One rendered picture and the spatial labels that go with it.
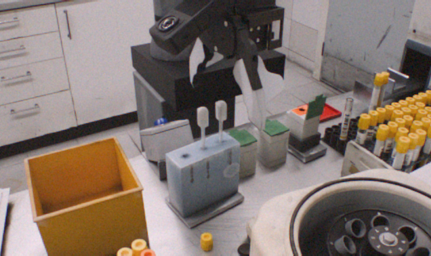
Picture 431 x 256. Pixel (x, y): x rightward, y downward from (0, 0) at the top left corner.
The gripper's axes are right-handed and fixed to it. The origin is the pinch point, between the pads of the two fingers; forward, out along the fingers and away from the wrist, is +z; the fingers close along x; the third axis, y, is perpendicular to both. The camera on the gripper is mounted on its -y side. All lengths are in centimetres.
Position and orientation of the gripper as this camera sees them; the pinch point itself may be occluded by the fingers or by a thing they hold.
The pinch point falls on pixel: (221, 110)
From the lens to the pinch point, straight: 54.3
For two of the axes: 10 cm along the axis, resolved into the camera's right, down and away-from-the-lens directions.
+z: 0.0, 8.5, 5.2
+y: 8.1, -3.0, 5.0
